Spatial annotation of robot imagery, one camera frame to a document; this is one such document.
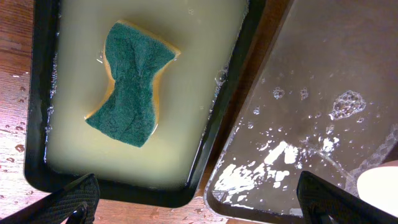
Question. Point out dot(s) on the green soapy water tray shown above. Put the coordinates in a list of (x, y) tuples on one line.
[(69, 81)]

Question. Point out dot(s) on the yellow green sponge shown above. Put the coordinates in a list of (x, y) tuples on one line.
[(134, 59)]

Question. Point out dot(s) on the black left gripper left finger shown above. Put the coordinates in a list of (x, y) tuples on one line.
[(74, 203)]

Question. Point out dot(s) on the pink plate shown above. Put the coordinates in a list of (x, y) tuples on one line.
[(378, 187)]

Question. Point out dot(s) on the dark brown serving tray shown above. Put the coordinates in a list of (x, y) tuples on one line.
[(324, 100)]

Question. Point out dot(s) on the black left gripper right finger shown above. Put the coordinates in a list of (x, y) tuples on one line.
[(322, 202)]

